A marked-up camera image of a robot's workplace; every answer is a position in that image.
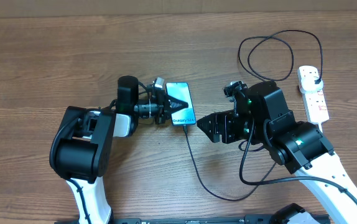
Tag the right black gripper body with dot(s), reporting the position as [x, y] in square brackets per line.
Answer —
[237, 128]

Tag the Samsung Galaxy smartphone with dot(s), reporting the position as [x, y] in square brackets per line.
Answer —
[180, 90]

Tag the white power strip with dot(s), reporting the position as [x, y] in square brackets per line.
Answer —
[315, 105]

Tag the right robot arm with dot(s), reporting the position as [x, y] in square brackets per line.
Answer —
[261, 116]

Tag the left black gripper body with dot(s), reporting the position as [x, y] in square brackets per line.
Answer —
[160, 104]

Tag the white charger plug adapter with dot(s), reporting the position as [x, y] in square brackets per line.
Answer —
[310, 85]

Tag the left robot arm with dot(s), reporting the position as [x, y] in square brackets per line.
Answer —
[81, 148]

